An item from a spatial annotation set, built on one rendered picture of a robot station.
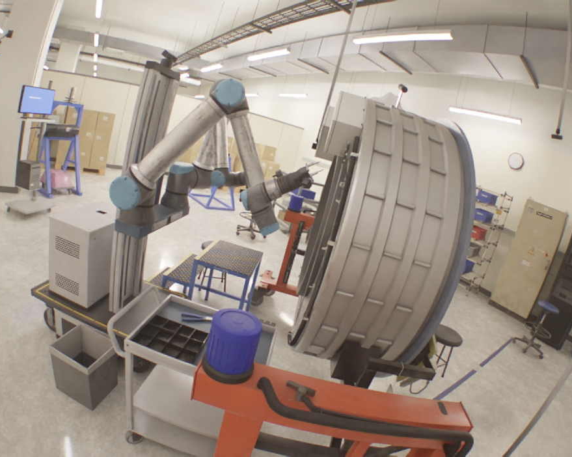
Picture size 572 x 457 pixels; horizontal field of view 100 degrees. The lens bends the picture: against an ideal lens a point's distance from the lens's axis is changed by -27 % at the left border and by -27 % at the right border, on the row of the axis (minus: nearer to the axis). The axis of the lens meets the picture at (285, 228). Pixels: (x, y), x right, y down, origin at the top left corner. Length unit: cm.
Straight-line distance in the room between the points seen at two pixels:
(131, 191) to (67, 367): 98
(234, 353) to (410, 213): 76
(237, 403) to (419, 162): 100
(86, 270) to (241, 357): 139
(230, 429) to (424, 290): 79
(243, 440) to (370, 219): 79
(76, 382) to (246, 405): 121
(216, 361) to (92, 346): 136
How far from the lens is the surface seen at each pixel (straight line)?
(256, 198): 136
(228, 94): 134
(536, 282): 590
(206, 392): 82
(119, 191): 143
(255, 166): 149
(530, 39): 468
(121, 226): 166
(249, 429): 89
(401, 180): 119
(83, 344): 208
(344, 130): 133
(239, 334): 70
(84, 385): 183
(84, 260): 196
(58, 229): 204
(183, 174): 201
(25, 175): 468
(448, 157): 135
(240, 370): 76
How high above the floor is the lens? 149
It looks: 14 degrees down
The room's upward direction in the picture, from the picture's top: 15 degrees clockwise
